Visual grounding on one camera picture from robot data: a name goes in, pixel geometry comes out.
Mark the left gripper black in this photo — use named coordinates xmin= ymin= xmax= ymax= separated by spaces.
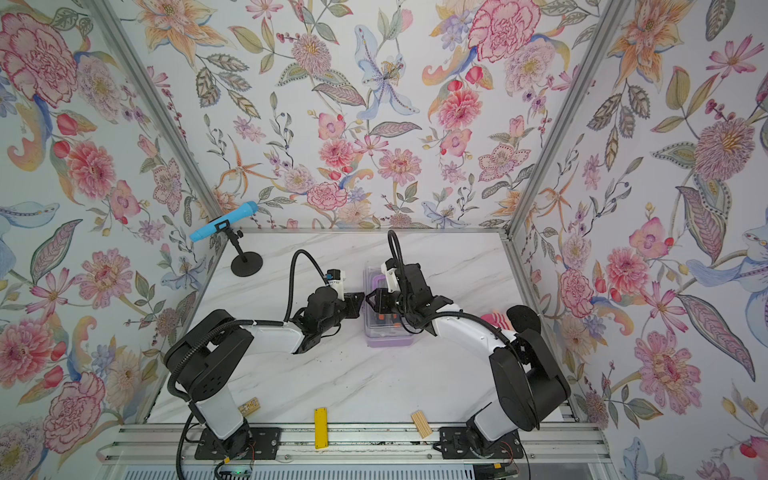
xmin=318 ymin=294 xmax=367 ymax=336

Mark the purple plastic tool box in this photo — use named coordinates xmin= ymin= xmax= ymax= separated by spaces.
xmin=362 ymin=264 xmax=414 ymax=348

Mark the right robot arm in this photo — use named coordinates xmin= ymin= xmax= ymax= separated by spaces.
xmin=366 ymin=259 xmax=571 ymax=446

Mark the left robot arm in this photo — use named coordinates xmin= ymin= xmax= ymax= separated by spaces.
xmin=164 ymin=286 xmax=365 ymax=441

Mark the black microphone stand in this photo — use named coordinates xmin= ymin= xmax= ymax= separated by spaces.
xmin=218 ymin=226 xmax=263 ymax=278

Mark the pink striped ball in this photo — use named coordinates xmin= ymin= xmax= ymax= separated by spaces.
xmin=481 ymin=311 xmax=514 ymax=331

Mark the blue microphone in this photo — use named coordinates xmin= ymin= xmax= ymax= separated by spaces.
xmin=189 ymin=201 xmax=259 ymax=243

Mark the black round pad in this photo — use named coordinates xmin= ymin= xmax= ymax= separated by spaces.
xmin=506 ymin=305 xmax=542 ymax=334

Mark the small wooden tag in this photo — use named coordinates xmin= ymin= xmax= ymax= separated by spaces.
xmin=238 ymin=397 xmax=261 ymax=417

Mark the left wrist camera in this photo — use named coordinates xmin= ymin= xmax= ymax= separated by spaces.
xmin=325 ymin=269 xmax=345 ymax=300

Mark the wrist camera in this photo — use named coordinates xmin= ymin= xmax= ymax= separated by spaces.
xmin=381 ymin=258 xmax=400 ymax=293
xmin=325 ymin=269 xmax=345 ymax=300

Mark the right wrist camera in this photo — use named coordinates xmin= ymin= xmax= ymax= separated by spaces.
xmin=381 ymin=258 xmax=400 ymax=293

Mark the yellow block on rail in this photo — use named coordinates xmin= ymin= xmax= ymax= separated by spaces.
xmin=314 ymin=407 xmax=329 ymax=450

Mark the wooden block on rail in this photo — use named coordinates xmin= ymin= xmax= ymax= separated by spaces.
xmin=411 ymin=410 xmax=433 ymax=439

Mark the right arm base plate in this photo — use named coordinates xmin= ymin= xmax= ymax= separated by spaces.
xmin=432 ymin=427 xmax=525 ymax=460

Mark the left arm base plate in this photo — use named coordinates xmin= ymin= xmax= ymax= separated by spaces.
xmin=194 ymin=426 xmax=282 ymax=461

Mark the aluminium front rail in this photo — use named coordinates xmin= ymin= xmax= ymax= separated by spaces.
xmin=96 ymin=422 xmax=611 ymax=466

